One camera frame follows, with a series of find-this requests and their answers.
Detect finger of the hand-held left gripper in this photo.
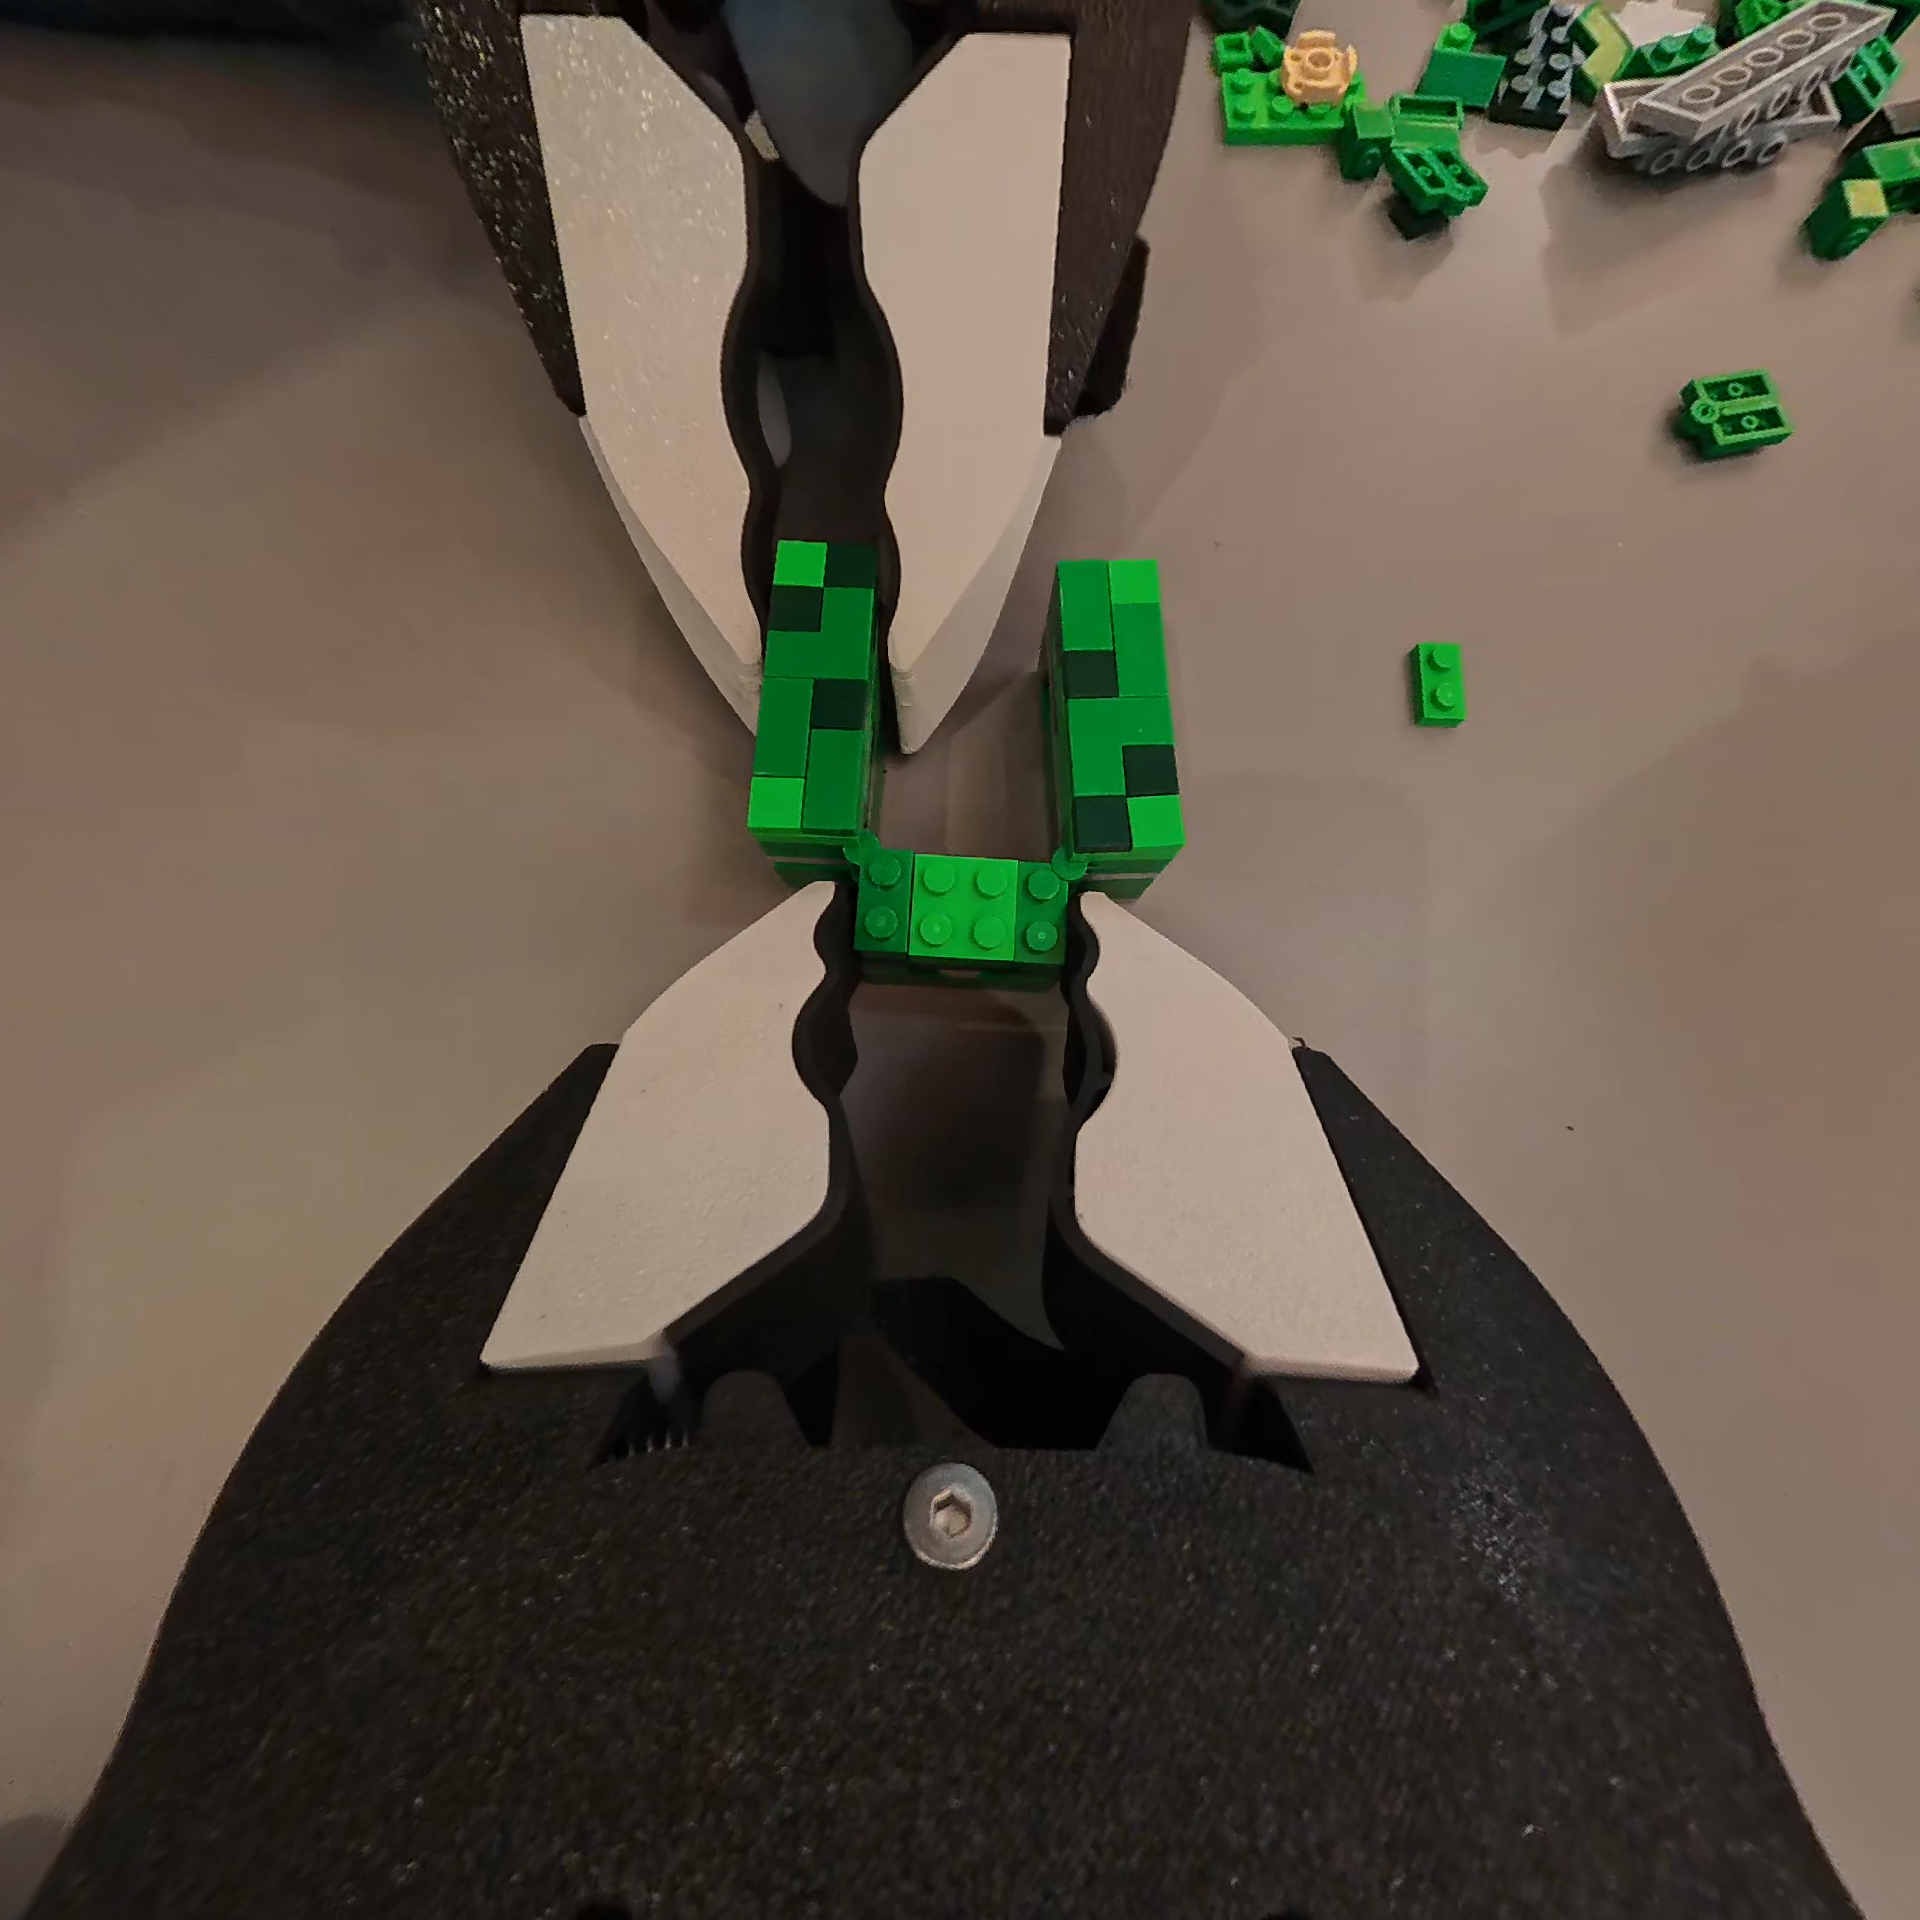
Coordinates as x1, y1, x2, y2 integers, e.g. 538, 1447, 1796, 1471
854, 32, 1073, 753
516, 14, 774, 708

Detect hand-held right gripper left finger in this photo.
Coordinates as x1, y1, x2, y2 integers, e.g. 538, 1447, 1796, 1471
479, 881, 876, 1390

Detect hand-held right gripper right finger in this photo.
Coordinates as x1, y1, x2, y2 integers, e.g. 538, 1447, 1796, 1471
1053, 895, 1419, 1387

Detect green brick build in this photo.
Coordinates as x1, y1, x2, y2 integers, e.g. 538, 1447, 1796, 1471
743, 540, 1201, 997

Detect grey desk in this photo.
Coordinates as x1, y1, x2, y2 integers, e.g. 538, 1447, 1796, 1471
0, 0, 1920, 1803

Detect pile of loose bricks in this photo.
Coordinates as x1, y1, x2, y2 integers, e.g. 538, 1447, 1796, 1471
1205, 0, 1920, 264

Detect green square brick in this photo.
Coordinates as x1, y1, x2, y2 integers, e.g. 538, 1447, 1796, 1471
1675, 366, 1794, 460

